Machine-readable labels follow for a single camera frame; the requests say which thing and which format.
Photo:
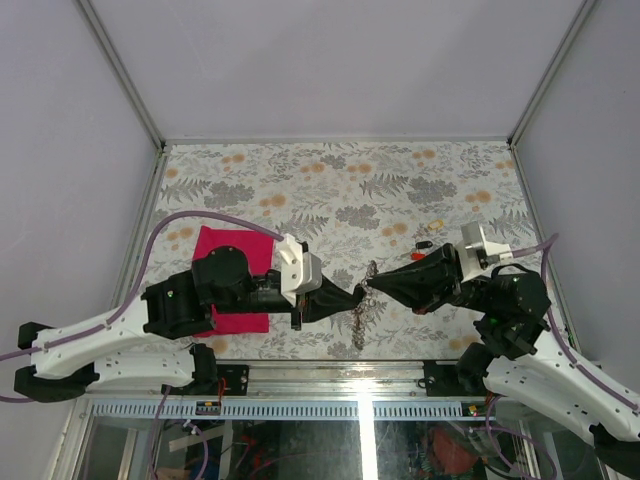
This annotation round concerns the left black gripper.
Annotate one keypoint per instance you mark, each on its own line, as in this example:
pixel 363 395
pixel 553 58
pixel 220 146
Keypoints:
pixel 328 301

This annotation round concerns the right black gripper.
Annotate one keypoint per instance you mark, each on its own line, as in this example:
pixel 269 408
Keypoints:
pixel 423 285

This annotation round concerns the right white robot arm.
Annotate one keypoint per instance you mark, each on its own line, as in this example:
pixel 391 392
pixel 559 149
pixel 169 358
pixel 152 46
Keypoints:
pixel 521 353

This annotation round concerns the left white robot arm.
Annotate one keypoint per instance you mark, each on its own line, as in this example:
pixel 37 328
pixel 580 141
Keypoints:
pixel 104 353

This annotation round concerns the red cloth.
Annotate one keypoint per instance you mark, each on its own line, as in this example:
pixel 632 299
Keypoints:
pixel 231 258

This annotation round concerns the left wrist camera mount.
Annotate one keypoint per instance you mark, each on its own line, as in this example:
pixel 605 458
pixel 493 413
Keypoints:
pixel 300 270

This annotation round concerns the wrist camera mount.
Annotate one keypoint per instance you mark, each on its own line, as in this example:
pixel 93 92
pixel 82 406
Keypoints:
pixel 300 270
pixel 477 255

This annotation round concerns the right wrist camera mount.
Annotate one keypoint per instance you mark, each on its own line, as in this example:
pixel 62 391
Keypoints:
pixel 477 255

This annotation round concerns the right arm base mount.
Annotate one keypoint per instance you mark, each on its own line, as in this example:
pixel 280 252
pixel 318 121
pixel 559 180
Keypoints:
pixel 450 375

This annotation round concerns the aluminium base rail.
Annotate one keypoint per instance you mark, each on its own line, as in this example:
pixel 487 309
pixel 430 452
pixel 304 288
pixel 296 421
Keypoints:
pixel 305 390

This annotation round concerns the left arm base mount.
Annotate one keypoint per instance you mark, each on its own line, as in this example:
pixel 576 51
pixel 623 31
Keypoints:
pixel 211 379

